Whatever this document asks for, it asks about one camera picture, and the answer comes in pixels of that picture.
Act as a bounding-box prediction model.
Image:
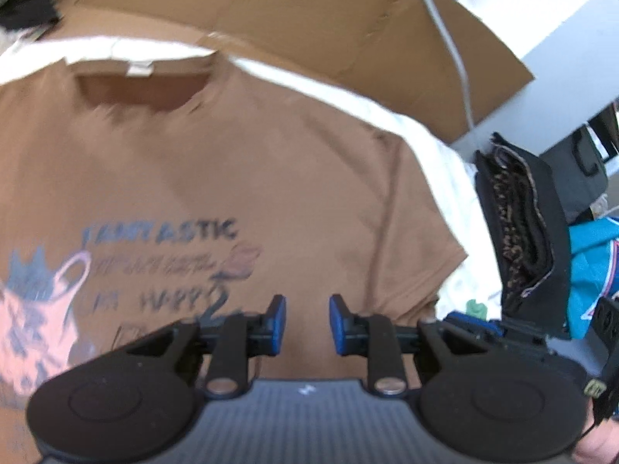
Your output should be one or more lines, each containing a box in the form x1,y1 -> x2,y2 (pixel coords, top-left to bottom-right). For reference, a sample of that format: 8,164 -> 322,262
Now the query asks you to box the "leopard print cloth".
488,164 -> 554,300

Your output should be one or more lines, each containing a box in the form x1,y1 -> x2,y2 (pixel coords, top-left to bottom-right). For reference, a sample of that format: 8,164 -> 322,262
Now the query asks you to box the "cream bear-print bed sheet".
0,34 -> 506,322

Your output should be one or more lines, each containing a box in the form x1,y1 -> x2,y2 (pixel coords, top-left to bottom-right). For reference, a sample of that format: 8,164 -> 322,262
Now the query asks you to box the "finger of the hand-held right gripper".
442,310 -> 554,356

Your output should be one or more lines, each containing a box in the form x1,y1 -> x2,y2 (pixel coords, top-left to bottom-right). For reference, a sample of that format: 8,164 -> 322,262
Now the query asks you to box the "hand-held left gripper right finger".
329,294 -> 477,396

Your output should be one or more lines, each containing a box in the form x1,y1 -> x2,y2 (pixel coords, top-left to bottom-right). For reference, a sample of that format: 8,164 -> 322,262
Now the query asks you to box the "white cable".
399,0 -> 477,131

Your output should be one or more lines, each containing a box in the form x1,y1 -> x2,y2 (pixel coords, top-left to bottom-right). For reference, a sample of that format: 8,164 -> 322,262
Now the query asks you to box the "teal printed bag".
566,213 -> 619,339

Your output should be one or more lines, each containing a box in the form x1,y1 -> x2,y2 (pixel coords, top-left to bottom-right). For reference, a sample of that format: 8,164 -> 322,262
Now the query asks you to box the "grey fabric bag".
539,106 -> 619,225

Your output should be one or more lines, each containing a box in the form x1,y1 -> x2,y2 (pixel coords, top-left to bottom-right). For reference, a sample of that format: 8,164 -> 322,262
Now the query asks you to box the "folded black garment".
474,133 -> 574,339

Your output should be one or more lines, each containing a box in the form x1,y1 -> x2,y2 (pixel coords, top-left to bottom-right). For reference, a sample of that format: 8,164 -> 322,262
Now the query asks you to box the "flattened cardboard box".
29,0 -> 535,143

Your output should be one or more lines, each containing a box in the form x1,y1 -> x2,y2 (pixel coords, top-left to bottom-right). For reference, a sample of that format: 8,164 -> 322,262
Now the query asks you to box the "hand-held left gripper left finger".
123,294 -> 287,394

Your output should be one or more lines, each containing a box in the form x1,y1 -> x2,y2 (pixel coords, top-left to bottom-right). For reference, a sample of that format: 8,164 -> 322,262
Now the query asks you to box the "brown printed t-shirt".
0,51 -> 469,464

